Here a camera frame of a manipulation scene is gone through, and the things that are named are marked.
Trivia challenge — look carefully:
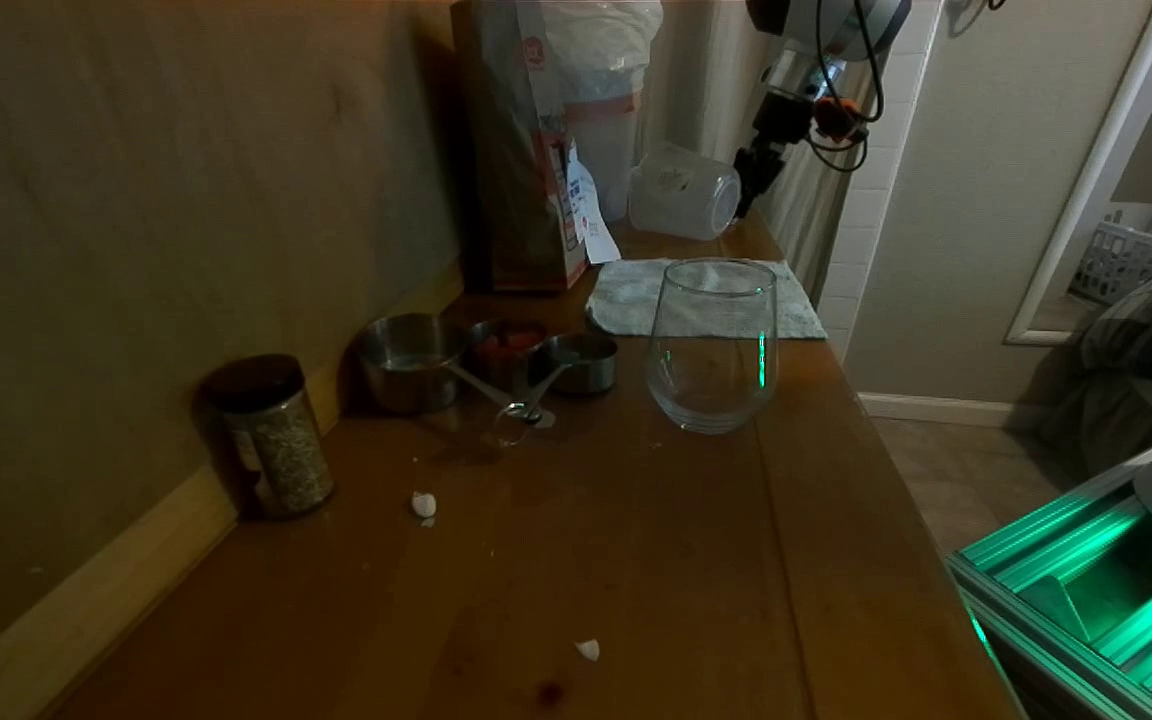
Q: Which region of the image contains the translucent plastic measuring jar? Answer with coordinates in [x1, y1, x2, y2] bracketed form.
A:
[625, 134, 748, 243]

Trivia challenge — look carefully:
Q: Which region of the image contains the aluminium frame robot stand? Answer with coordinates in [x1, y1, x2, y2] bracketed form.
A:
[948, 437, 1152, 720]

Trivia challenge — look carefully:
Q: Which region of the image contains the plaid blanket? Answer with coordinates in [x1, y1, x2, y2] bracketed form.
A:
[1009, 255, 1152, 486]

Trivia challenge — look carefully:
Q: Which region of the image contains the clear stemless glass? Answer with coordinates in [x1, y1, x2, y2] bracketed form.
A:
[643, 255, 785, 440]

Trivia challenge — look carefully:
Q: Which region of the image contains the white printed paper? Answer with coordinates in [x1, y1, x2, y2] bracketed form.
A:
[556, 134, 629, 271]

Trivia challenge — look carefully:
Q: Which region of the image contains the wooden dresser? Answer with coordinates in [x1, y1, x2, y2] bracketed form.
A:
[38, 195, 1026, 720]

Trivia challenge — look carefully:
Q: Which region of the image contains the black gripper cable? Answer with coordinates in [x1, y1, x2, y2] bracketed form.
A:
[803, 0, 896, 180]

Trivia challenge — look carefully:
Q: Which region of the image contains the white folded cloth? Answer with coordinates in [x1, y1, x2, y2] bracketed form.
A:
[585, 255, 832, 344]

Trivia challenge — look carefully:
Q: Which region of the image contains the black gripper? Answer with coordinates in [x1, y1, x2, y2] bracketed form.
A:
[731, 83, 832, 217]

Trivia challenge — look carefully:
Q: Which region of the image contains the wooden back panel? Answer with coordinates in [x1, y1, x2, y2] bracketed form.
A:
[0, 0, 474, 720]

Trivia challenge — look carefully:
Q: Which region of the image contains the spice can with dark lid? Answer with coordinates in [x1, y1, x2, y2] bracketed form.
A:
[192, 353, 340, 522]

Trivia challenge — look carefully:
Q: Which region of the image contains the small steel measuring cup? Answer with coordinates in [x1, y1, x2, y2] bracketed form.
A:
[520, 326, 625, 415]

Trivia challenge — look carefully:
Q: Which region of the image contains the white door frame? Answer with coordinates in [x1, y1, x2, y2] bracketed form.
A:
[1002, 0, 1152, 353]

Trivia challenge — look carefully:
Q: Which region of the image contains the medium steel measuring cup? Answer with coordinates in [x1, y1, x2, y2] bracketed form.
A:
[461, 315, 556, 400]

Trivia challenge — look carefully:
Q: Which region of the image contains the brown bag with label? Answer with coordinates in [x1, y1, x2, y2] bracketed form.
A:
[446, 0, 590, 298]

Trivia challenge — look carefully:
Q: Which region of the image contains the large steel measuring cup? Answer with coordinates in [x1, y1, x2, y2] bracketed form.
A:
[356, 308, 556, 433]

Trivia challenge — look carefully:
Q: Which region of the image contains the white laundry basket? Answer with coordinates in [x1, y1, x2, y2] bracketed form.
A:
[1067, 195, 1152, 311]

